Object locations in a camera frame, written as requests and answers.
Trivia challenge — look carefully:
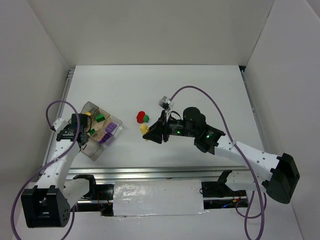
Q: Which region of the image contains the yellow rounded lego brick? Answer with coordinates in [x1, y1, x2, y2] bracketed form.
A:
[139, 123, 150, 135]

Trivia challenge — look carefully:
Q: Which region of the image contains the small green lego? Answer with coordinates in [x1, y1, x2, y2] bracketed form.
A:
[89, 129, 96, 136]

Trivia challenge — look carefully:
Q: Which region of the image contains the green long lego brick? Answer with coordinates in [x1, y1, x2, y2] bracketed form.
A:
[95, 114, 106, 123]

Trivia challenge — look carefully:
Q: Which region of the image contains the purple rounded lego brick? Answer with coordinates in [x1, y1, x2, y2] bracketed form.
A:
[105, 122, 118, 133]

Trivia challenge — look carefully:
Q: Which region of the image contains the small purple square lego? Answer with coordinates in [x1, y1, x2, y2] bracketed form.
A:
[104, 132, 114, 142]

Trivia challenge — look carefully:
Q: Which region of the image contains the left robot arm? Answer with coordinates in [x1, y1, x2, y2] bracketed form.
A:
[21, 113, 96, 228]

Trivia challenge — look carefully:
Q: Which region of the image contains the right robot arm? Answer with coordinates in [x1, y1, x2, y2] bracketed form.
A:
[140, 107, 300, 204]

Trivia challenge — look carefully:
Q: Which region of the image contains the small green lego brick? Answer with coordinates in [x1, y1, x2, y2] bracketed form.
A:
[143, 114, 150, 123]

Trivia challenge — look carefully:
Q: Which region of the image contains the red rounded lego brick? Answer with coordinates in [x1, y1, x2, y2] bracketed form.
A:
[136, 111, 146, 124]

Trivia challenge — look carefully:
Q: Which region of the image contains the long clear plastic container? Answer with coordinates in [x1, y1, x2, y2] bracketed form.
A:
[80, 139, 104, 162]

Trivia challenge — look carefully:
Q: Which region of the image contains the amber plastic container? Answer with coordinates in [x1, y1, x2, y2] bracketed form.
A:
[88, 108, 110, 142]

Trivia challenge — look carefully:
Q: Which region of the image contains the purple butterfly lego piece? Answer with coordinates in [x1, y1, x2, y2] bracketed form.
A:
[98, 133, 106, 144]

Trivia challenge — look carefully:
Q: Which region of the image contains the small clear plastic container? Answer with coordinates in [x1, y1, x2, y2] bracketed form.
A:
[96, 115, 123, 146]

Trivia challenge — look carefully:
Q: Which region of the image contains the white foam board cover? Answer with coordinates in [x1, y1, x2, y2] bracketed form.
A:
[113, 179, 205, 217]

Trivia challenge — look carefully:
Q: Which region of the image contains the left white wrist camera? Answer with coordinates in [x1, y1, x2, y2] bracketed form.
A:
[50, 118, 69, 133]

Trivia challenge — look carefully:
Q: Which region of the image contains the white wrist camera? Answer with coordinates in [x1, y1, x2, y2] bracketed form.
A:
[158, 96, 174, 113]
[50, 118, 69, 133]

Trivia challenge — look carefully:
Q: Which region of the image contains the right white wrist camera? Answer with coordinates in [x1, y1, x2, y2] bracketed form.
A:
[158, 96, 174, 113]

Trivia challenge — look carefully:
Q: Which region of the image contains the aluminium front rail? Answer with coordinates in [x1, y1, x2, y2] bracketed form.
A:
[66, 166, 248, 182]

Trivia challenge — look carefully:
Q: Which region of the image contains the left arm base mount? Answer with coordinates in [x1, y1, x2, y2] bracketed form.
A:
[73, 174, 114, 217]

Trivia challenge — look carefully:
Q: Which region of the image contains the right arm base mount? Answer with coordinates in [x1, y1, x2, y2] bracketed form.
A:
[199, 170, 248, 210]

